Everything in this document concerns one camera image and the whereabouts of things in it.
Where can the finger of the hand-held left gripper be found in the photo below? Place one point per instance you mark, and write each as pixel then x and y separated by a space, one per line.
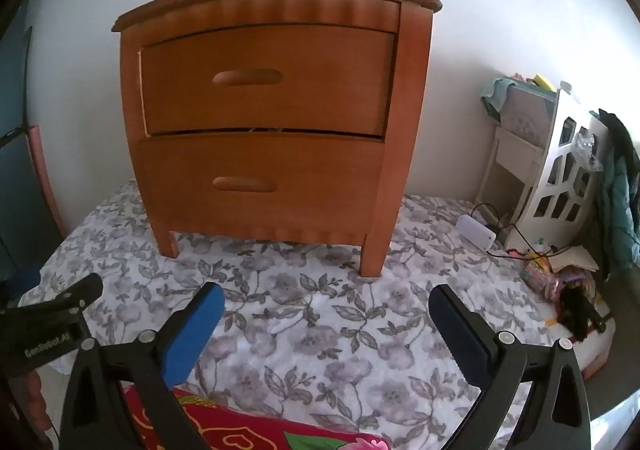
pixel 75 292

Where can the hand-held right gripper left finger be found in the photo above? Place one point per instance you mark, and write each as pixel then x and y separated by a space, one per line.
pixel 195 330

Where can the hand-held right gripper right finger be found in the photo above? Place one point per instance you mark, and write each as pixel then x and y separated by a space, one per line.
pixel 460 330

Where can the person's left forearm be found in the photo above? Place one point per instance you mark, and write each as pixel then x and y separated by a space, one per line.
pixel 35 405

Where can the colourful cube package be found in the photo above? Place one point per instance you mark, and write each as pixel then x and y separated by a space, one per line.
pixel 540 280

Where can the white plastic box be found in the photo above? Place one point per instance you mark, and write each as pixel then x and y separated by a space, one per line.
pixel 477 232

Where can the red floral blanket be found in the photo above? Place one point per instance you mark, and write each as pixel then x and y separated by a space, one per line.
pixel 240 430

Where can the black toy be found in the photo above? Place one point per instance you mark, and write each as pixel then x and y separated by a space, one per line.
pixel 575 312

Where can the pink board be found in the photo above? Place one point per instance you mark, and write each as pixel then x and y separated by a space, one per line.
pixel 42 170

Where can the beige notebook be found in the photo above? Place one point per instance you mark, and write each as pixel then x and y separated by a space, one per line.
pixel 575 257

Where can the striped knit mat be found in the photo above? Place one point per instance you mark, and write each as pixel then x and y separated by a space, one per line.
pixel 597 345

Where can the white cutout rack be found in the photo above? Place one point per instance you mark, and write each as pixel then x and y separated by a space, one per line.
pixel 547 180

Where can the small white cabinet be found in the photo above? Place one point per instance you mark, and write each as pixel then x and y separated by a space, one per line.
pixel 512 155

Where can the teal jacket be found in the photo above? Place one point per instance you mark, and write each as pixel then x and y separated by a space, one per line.
pixel 620 190

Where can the clear plastic bag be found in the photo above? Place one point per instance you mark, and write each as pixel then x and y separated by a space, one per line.
pixel 590 148

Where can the grey printed box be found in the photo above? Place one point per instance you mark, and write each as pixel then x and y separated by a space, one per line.
pixel 527 113

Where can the teal cloth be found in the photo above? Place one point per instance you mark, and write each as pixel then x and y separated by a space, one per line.
pixel 495 95

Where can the wooden nightstand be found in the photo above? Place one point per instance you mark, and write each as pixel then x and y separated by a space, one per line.
pixel 415 80

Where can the yellow sponge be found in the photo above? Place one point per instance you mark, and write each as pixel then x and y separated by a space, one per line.
pixel 544 81

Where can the shallow wooden drawer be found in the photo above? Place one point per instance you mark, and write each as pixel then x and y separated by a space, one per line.
pixel 310 80

